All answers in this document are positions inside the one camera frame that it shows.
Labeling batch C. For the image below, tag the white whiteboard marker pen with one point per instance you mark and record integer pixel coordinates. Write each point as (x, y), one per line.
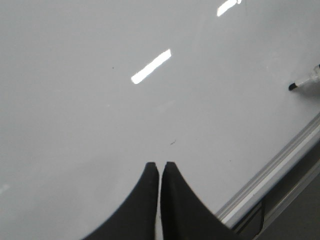
(310, 78)

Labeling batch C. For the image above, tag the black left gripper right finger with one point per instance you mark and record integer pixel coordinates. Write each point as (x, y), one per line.
(183, 215)

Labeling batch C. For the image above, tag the white whiteboard with aluminium frame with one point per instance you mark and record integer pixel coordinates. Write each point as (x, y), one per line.
(92, 90)

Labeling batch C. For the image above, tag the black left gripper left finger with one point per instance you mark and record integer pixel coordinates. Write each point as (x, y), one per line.
(135, 218)

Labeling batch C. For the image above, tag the grey cabinet with drawers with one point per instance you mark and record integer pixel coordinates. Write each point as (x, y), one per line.
(280, 196)

